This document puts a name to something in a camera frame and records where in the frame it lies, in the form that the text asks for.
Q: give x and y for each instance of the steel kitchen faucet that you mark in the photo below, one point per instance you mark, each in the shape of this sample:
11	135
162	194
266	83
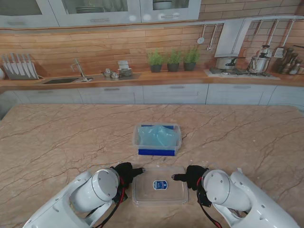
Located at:
79	69

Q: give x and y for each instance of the plates stacked inside cabinet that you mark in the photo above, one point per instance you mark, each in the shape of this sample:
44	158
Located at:
90	10

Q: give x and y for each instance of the clear plastic bag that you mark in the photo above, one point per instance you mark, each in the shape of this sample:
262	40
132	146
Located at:
156	137

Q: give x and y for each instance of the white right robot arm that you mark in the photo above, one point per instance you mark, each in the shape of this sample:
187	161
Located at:
242	202

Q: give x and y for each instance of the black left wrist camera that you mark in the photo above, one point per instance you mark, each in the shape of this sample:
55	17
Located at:
121	196

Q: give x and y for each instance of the grey glass-door wall cabinets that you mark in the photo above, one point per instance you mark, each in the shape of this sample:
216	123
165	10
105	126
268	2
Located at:
99	16

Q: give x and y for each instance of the knife block with knives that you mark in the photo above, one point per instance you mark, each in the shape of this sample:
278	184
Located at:
20	69

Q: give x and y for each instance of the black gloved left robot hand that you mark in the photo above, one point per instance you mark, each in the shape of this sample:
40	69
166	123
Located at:
127	172

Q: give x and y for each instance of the grey base cabinets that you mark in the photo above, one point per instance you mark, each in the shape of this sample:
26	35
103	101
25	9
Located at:
175	95

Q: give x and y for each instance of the bowl inside cabinet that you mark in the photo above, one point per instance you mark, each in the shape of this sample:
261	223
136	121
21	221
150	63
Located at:
162	5

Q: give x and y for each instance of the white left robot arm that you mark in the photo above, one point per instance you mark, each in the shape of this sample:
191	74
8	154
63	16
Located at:
76	204

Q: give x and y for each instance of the wooden kitchen countertop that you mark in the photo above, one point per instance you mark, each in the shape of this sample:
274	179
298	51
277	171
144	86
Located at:
166	77

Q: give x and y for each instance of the clear plastic crate blue clips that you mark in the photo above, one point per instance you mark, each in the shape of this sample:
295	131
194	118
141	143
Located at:
156	152

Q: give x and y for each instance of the clear plastic lid blue label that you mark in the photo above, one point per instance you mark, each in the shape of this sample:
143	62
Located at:
164	194

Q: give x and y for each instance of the dark kitchen sink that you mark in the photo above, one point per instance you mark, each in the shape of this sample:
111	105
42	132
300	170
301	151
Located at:
60	80

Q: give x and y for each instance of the small steel bowl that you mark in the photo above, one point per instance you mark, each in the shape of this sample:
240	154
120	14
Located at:
107	72
115	74

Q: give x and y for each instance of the stack of plates with cups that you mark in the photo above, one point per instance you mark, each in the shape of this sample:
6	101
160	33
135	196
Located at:
124	70

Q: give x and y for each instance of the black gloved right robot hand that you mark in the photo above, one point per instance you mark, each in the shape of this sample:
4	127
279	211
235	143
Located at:
193	175

